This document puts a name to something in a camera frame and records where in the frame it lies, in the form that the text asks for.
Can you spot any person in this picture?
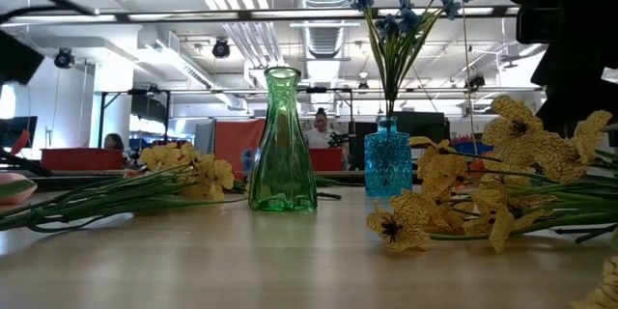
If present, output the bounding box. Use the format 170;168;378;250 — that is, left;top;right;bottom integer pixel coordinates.
102;132;126;152
302;107;340;150

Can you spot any dark monitor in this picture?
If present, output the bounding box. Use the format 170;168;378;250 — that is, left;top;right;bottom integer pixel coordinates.
0;115;39;150

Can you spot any yellow artificial flower bunch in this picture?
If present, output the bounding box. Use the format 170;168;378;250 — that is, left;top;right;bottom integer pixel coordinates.
0;142;247;234
365;95;618;309

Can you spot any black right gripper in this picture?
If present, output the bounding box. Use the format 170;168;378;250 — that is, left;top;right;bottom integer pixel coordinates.
530;43;618;137

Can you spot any grey partition panel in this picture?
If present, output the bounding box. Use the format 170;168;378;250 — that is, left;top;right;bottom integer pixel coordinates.
194;120;217;155

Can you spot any blue glass vase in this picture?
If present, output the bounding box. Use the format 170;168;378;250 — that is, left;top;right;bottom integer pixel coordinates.
363;115;414;198

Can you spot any red artificial flower bunch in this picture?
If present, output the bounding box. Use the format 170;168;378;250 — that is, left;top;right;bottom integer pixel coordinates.
452;154;488;189

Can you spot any black monitor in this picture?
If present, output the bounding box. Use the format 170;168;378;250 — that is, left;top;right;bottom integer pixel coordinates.
348;110;451;171

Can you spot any red box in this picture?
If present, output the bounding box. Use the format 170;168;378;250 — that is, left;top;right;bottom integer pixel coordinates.
40;148;125;172
308;147;345;172

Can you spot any orange partition panel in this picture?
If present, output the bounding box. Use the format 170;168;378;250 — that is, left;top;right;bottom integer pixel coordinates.
213;118;267;181

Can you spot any black background frame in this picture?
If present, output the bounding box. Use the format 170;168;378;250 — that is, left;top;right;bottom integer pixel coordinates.
168;86;545;97
98;87;171;149

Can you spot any pink artificial tulip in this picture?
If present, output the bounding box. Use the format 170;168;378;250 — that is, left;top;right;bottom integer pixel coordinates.
0;172;39;207

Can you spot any green glass vase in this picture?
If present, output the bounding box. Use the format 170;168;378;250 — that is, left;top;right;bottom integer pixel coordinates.
247;66;319;212

